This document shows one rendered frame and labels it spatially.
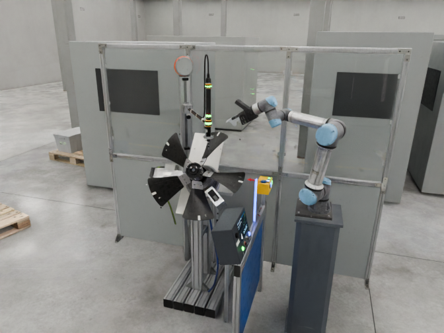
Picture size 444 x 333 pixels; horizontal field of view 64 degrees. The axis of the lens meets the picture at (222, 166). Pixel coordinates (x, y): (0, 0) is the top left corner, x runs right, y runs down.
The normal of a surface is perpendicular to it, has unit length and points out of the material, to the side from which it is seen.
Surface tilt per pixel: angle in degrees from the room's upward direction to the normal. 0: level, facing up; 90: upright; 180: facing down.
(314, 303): 90
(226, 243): 90
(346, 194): 90
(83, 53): 90
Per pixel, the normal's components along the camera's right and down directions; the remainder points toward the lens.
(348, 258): -0.29, 0.32
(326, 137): -0.64, 0.17
